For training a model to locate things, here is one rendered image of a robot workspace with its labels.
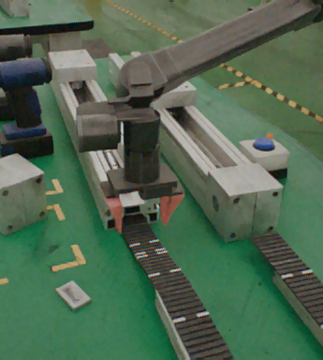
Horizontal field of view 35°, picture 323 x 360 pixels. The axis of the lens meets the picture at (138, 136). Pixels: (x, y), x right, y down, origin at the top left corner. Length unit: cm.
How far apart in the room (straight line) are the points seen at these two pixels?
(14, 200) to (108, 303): 26
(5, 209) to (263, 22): 54
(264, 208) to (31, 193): 41
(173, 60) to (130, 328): 40
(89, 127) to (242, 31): 30
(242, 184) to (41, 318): 39
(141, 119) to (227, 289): 29
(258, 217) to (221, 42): 30
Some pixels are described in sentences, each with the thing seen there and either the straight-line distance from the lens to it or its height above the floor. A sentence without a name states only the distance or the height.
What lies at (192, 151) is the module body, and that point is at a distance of 102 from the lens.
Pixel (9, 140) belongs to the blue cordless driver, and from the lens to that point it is 117.
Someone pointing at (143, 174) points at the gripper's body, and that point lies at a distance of 79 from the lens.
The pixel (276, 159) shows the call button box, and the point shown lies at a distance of 110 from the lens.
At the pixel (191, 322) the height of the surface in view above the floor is 82.
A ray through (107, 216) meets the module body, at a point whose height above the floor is 81.
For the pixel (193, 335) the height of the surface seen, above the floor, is 81.
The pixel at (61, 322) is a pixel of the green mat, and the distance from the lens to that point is 77.
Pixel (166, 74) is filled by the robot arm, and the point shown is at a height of 107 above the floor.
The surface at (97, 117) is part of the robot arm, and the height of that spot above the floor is 103.
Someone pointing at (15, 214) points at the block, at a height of 81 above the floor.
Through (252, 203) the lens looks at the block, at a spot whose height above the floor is 85.
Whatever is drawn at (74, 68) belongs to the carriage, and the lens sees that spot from 139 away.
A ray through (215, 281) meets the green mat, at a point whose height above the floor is 78.
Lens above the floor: 132
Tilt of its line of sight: 25 degrees down
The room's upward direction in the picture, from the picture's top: straight up
